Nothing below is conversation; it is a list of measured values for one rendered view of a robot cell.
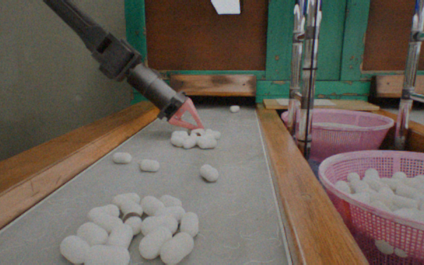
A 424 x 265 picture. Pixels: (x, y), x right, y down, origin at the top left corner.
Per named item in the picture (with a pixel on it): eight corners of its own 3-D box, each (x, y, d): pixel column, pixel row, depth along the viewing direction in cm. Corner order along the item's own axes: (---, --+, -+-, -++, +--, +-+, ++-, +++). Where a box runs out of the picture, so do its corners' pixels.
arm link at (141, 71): (120, 78, 70) (136, 58, 69) (128, 79, 77) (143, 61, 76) (144, 99, 71) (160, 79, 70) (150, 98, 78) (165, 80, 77)
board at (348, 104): (265, 109, 98) (265, 105, 98) (262, 102, 113) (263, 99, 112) (378, 110, 95) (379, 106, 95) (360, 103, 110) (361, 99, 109)
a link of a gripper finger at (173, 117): (214, 116, 78) (184, 90, 77) (211, 121, 71) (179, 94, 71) (196, 135, 80) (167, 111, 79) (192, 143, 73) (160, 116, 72)
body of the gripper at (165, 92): (188, 94, 78) (165, 74, 77) (181, 99, 68) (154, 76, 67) (172, 113, 80) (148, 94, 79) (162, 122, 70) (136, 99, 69)
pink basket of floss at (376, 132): (350, 177, 67) (355, 133, 65) (258, 148, 88) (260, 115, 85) (408, 155, 83) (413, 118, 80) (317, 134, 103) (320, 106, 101)
